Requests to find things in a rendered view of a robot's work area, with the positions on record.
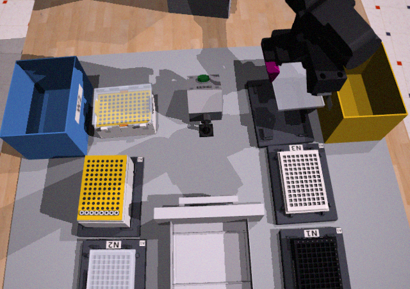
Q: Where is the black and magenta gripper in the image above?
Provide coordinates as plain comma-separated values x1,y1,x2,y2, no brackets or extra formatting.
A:
261,16,321,83

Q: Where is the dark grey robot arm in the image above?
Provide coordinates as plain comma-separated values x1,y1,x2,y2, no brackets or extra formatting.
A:
285,0,382,96

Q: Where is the yellow open-top bin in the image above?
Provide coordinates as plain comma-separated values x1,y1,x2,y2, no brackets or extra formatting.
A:
317,42,408,144

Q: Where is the blue open-top bin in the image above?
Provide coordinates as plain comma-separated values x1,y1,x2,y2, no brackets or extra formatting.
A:
0,56,93,160

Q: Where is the grey bench mat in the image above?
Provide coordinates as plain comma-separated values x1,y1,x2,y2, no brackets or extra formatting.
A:
3,46,410,289

